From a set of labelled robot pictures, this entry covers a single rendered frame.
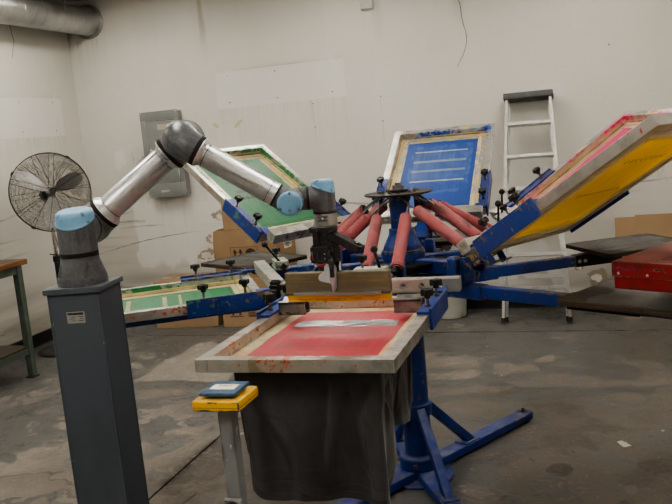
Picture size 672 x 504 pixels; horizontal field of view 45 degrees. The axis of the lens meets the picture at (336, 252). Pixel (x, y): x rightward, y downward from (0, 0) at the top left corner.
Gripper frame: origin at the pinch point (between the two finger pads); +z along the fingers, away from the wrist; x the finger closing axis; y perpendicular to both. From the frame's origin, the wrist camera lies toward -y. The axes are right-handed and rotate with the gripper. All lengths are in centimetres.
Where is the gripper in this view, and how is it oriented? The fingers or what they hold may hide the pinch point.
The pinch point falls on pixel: (337, 286)
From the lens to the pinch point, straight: 264.6
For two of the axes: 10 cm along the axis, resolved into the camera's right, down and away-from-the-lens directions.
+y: -9.5, 0.4, 3.0
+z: 0.9, 9.9, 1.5
